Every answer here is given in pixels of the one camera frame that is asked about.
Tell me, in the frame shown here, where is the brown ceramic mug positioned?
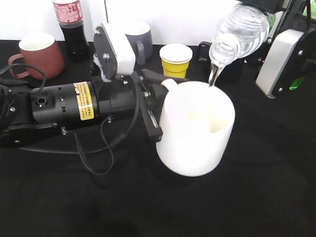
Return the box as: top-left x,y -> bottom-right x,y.
8,33 -> 66,79

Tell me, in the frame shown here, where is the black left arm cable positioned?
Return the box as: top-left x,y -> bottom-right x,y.
0,63 -> 146,176

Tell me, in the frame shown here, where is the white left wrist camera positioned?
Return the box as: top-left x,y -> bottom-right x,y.
93,21 -> 136,82

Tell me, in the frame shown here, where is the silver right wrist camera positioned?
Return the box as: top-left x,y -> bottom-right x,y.
256,29 -> 303,99

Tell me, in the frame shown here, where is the cola bottle red label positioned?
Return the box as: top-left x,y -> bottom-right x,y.
52,0 -> 90,62

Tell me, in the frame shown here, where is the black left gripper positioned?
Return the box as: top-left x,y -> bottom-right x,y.
92,69 -> 189,143

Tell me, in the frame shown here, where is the clear water bottle green label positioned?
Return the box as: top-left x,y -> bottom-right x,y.
208,2 -> 276,86

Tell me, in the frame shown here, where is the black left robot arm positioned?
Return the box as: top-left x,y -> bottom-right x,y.
0,69 -> 167,148

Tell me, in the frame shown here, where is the grey ceramic mug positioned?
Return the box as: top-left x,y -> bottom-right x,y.
124,21 -> 153,66

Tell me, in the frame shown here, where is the white ceramic mug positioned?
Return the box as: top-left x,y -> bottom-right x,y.
156,79 -> 236,177

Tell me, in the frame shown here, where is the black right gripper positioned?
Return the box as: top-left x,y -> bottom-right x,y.
237,0 -> 316,65

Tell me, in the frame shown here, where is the yellow paper cup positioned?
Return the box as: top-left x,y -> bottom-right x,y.
159,43 -> 193,79

